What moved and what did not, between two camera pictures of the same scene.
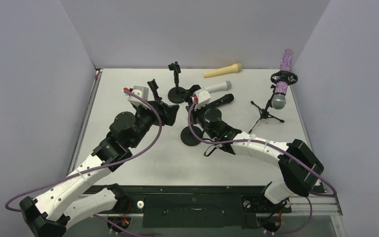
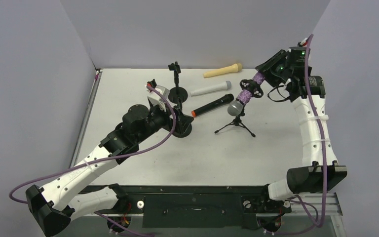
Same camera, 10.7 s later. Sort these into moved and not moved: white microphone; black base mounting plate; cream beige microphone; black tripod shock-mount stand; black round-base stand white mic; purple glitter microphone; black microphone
Moved: purple glitter microphone; black tripod shock-mount stand
Not moved: white microphone; black base mounting plate; black round-base stand white mic; cream beige microphone; black microphone
